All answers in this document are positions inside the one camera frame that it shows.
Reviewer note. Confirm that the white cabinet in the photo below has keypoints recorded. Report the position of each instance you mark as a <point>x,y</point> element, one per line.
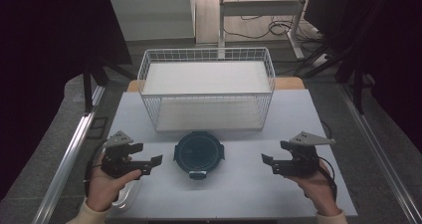
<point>152,16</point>

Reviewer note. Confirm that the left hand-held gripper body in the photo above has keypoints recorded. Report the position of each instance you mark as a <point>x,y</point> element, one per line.
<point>114,157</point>

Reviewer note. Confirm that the round container with dark lid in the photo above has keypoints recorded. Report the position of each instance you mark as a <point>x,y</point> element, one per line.
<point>198,152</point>

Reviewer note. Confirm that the wooden table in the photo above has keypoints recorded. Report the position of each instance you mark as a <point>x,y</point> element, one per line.
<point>288,83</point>

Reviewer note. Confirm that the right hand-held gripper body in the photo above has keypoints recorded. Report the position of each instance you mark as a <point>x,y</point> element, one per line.
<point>303,161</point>

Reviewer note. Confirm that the person's right hand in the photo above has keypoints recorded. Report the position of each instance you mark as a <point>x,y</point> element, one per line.
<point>318,190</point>

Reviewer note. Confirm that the person's left hand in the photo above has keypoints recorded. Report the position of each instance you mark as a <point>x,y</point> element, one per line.
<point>101,190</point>

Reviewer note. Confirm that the aluminium rail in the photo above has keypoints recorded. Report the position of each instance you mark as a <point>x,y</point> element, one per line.
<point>66,164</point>
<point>378,157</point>

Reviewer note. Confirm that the black metal stand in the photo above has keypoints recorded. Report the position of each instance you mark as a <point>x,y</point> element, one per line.
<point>88,88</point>
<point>357,91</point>

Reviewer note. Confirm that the white power strip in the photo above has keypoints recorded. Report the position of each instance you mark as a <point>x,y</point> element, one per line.
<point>320,60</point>

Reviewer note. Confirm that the white metal desk frame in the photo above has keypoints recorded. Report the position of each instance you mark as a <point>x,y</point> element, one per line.
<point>258,8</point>

